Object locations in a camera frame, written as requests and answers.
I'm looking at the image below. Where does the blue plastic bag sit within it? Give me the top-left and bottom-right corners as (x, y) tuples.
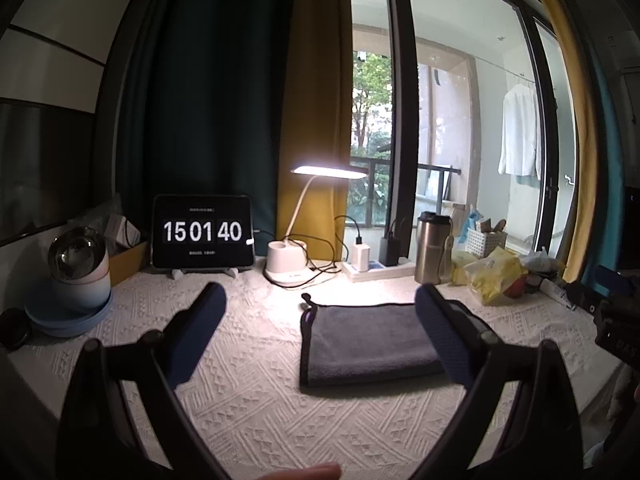
(462, 205), (484, 241)

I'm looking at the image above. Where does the dark green curtain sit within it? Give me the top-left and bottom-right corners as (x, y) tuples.
(115, 0), (301, 258)

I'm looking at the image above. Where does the white plastic basket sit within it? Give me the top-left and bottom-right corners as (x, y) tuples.
(465, 227), (509, 257)

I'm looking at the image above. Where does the yellow plastic packet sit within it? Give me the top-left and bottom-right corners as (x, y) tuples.
(462, 247), (530, 306)

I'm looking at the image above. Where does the black charger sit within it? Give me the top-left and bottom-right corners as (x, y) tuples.
(378, 234), (401, 267)

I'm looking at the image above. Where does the black tablet with clock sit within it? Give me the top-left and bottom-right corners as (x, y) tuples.
(151, 194), (256, 269)

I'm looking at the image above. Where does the balcony railing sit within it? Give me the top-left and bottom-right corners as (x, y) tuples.
(350, 156), (466, 226)

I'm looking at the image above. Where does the white hanging shirt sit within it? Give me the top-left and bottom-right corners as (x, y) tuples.
(498, 82), (544, 179)

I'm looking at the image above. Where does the grey towel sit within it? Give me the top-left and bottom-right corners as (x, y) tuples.
(299, 292), (447, 389)

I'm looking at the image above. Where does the white textured tablecloth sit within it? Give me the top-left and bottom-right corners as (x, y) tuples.
(10, 255), (631, 480)

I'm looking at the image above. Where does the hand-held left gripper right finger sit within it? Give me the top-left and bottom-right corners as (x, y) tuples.
(415, 283), (587, 480)

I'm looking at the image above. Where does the white power strip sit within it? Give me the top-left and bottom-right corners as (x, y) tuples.
(342, 257), (417, 275)

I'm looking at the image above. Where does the yellow box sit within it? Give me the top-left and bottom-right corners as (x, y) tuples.
(107, 240), (151, 288)

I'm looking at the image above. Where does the clear plastic bag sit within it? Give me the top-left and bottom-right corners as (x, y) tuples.
(522, 247), (564, 274)

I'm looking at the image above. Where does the small white box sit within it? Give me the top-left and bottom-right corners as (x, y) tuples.
(103, 213), (142, 251)

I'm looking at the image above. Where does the red round fruit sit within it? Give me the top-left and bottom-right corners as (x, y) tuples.
(502, 275), (529, 299)

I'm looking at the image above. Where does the person's left hand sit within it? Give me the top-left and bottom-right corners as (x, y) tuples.
(260, 463), (343, 480)

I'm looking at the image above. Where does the white desk lamp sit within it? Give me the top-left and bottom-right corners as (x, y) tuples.
(263, 162), (368, 290)

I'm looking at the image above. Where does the teal curtain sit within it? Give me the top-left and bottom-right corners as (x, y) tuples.
(580, 10), (627, 272)

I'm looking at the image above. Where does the black cable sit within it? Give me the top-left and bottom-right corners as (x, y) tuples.
(300, 215), (363, 286)

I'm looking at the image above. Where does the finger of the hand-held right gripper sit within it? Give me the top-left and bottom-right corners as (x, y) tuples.
(594, 265), (633, 292)
(566, 282), (607, 314)

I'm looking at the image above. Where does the black round lid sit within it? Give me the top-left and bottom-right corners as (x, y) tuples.
(0, 307), (32, 350)

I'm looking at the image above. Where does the yellow curtain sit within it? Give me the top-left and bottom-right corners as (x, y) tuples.
(276, 0), (354, 262)
(520, 0), (601, 282)

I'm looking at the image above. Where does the steel tumbler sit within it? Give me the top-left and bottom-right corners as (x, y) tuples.
(414, 211), (454, 285)

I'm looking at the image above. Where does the blue plate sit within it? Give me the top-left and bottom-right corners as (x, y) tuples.
(24, 290), (115, 337)

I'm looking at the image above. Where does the white tablet stand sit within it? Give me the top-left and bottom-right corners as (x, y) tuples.
(167, 266), (241, 281)

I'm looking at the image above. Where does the white charger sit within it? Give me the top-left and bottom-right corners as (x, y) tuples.
(351, 236), (370, 271)

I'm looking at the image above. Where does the steel bowl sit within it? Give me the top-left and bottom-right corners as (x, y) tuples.
(48, 226), (108, 281)

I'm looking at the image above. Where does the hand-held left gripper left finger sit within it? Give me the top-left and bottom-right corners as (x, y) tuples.
(57, 281), (231, 480)

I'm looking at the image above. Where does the white tube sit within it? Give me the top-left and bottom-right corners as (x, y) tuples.
(530, 277), (571, 304)

